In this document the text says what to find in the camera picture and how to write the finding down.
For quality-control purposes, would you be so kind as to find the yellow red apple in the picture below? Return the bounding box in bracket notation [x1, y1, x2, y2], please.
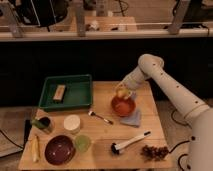
[116, 89, 128, 99]

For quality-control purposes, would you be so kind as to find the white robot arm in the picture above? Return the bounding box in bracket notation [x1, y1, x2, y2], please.
[115, 54, 213, 171]

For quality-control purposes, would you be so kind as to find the red orange bowl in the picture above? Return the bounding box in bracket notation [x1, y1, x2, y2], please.
[111, 96, 136, 117]

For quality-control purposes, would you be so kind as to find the dark maroon bowl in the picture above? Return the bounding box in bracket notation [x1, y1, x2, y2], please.
[44, 135, 76, 165]

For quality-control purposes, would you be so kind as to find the blue grey cloth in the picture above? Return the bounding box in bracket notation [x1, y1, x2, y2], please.
[120, 93, 141, 127]

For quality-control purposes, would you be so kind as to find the green plastic tray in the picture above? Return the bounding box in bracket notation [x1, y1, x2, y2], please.
[39, 74, 93, 112]

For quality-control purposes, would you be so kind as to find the black white brush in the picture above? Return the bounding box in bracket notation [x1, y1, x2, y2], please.
[111, 131, 151, 155]

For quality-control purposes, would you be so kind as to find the wooden block with sponge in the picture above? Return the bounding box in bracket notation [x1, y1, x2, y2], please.
[53, 85, 66, 101]

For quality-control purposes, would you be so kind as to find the light green cup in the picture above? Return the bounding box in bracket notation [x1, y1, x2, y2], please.
[74, 135, 91, 153]

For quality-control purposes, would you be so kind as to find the bunch of dark grapes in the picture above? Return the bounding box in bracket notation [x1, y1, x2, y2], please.
[141, 145, 169, 161]

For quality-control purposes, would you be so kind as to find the metal frame rail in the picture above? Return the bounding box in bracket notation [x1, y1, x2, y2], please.
[0, 0, 213, 42]

